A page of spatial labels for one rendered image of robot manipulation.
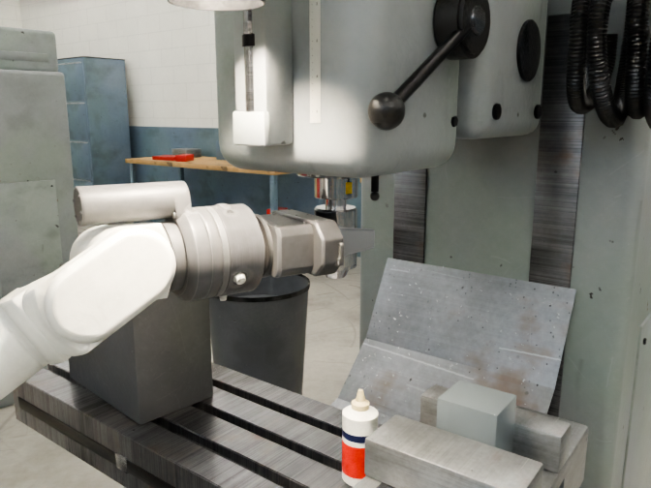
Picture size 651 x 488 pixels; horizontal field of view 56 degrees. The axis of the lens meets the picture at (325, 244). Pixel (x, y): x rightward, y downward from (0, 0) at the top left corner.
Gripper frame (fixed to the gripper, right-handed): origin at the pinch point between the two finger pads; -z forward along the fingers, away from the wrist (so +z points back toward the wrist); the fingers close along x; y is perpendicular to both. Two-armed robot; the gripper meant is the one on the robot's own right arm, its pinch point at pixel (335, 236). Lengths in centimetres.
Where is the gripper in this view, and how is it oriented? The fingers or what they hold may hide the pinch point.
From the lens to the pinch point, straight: 66.4
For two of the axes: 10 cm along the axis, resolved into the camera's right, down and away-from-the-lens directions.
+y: -0.1, 9.8, 2.1
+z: -8.4, 1.1, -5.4
